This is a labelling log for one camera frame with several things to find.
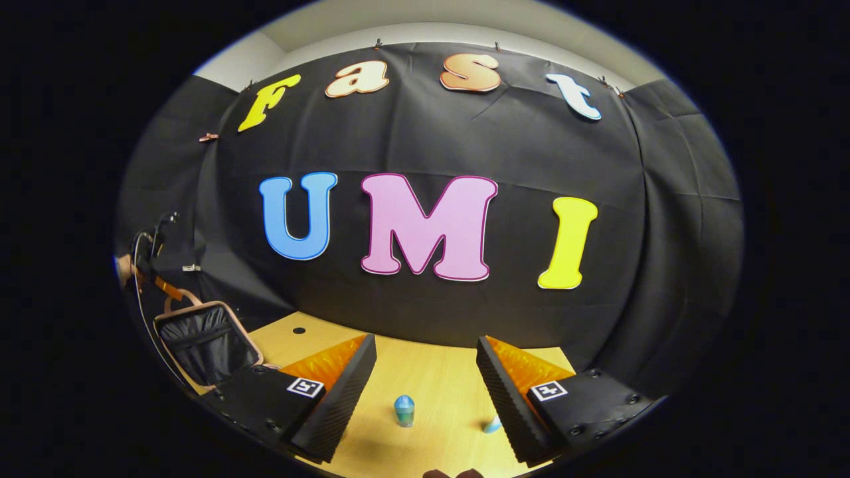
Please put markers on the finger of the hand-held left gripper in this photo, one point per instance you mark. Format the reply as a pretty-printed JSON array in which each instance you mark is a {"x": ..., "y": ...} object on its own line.
[{"x": 169, "y": 289}]

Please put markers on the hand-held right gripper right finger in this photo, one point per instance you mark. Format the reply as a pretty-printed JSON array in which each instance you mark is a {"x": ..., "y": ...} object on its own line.
[{"x": 508, "y": 411}]

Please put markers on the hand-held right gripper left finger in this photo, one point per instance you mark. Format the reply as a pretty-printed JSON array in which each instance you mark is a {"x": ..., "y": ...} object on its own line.
[{"x": 339, "y": 411}]

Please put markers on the light blue skin care tube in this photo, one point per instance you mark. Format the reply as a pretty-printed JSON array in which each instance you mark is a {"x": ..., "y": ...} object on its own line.
[{"x": 492, "y": 425}]

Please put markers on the blue skin care bottle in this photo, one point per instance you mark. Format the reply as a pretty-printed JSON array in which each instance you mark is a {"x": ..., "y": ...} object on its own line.
[{"x": 404, "y": 411}]

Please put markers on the pink suitcase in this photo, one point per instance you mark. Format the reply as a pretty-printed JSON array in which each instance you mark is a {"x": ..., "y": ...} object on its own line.
[{"x": 206, "y": 345}]

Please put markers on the black backdrop cloth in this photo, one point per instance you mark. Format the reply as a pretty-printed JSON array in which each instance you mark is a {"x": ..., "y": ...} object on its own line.
[{"x": 412, "y": 133}]

